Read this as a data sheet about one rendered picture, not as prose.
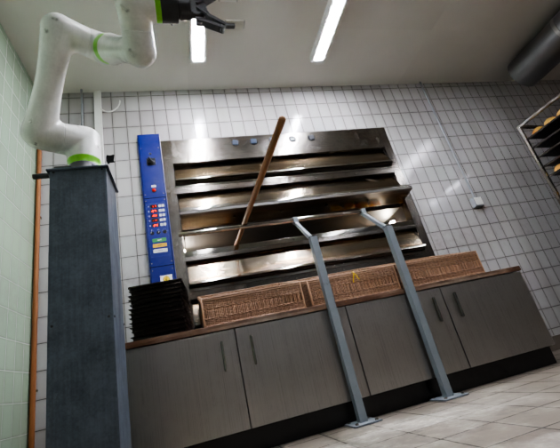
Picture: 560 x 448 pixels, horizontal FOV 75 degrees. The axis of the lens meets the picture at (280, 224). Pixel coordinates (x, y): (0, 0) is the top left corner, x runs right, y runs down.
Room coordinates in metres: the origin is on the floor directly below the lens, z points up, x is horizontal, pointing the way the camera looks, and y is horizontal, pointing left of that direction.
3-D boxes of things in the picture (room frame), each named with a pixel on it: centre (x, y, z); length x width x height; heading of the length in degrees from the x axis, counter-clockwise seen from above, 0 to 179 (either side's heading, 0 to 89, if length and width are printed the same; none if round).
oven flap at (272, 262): (2.58, -0.19, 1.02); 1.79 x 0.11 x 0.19; 106
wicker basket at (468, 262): (2.49, -0.85, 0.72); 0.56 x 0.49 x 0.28; 106
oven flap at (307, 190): (2.58, -0.19, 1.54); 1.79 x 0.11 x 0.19; 106
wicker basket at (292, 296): (2.15, 0.30, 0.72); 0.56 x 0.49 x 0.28; 106
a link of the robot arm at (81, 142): (1.27, 0.75, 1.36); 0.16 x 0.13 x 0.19; 139
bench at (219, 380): (2.27, -0.16, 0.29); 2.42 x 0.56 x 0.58; 106
